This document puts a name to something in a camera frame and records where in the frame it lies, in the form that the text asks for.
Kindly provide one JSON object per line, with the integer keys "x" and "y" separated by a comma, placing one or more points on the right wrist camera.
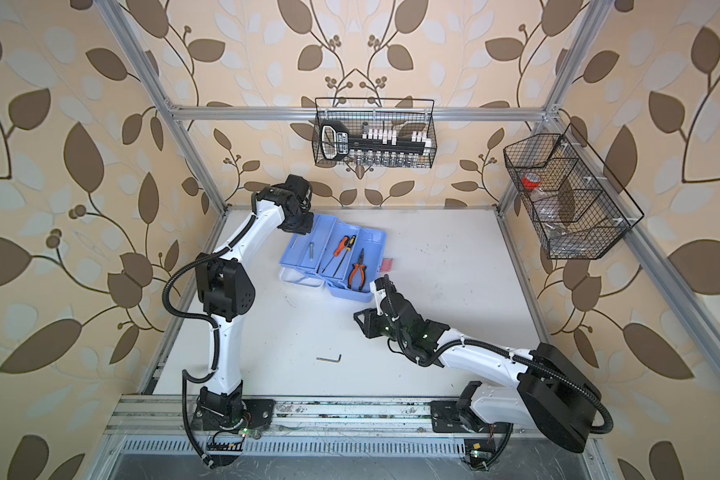
{"x": 381, "y": 288}

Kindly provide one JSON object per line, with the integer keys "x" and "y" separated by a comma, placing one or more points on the black yellow handled screwdriver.
{"x": 353, "y": 237}

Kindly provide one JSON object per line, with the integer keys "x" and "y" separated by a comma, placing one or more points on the orange handled pliers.
{"x": 357, "y": 277}

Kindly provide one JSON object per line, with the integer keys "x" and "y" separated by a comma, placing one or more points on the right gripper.
{"x": 369, "y": 326}

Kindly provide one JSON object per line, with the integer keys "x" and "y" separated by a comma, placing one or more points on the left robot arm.
{"x": 227, "y": 293}

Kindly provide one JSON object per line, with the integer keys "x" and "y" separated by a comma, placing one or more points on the wire basket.
{"x": 408, "y": 114}
{"x": 581, "y": 208}

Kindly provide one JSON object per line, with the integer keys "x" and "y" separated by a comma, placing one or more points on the white and blue tool box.
{"x": 327, "y": 231}

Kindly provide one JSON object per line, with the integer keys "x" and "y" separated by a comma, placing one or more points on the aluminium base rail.
{"x": 302, "y": 415}

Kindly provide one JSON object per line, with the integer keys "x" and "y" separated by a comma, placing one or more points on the red handled screwdriver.
{"x": 342, "y": 246}

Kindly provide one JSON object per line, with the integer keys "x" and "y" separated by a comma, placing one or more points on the right wire basket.
{"x": 581, "y": 208}

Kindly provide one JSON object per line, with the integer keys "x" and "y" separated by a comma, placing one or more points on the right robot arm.
{"x": 532, "y": 388}

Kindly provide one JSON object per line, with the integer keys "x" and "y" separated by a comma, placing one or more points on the black socket set holder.
{"x": 334, "y": 141}

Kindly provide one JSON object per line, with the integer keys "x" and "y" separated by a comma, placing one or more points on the back wire basket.
{"x": 408, "y": 114}

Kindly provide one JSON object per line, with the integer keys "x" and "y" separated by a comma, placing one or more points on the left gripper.
{"x": 305, "y": 227}

